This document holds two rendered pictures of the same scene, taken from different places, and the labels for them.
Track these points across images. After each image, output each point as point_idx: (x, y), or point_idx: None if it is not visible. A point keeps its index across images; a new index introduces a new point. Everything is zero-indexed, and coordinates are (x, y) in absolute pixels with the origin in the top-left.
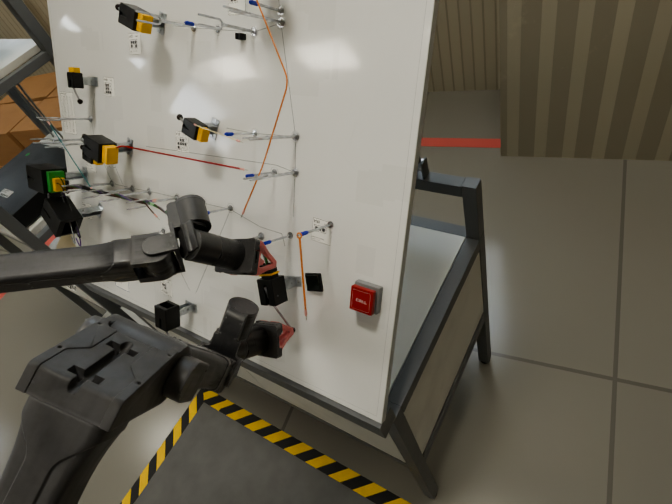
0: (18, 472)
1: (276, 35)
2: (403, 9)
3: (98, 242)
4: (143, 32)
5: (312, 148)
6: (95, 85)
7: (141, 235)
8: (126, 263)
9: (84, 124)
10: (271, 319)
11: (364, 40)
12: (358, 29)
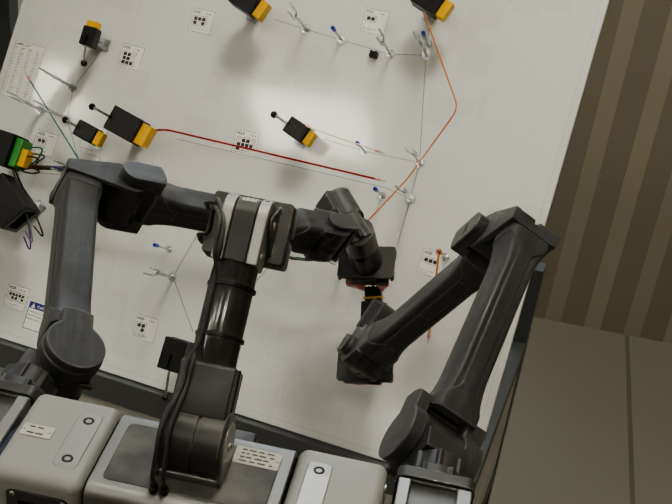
0: (516, 257)
1: (417, 64)
2: (558, 77)
3: (8, 258)
4: (259, 19)
5: (438, 177)
6: (103, 49)
7: (323, 210)
8: (320, 230)
9: (54, 91)
10: (333, 368)
11: (516, 92)
12: (511, 82)
